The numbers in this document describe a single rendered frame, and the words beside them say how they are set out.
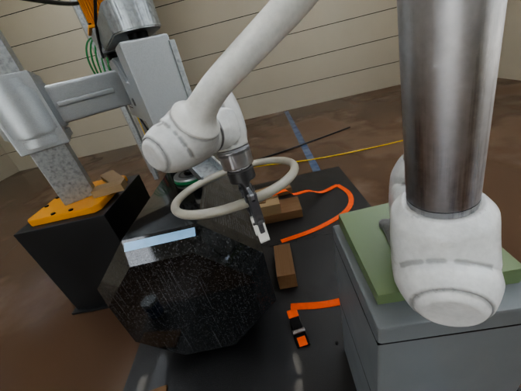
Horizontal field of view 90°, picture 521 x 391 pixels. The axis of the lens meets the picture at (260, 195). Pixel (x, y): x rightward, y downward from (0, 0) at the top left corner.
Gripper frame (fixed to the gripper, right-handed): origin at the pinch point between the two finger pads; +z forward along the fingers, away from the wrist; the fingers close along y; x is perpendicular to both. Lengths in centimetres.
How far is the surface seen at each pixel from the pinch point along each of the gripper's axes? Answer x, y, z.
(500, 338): -41, -39, 31
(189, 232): 24.3, 33.4, 6.8
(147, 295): 53, 37, 30
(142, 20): 11, 65, -78
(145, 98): 23, 69, -50
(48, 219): 110, 111, -4
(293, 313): -8, 41, 81
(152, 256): 42, 34, 11
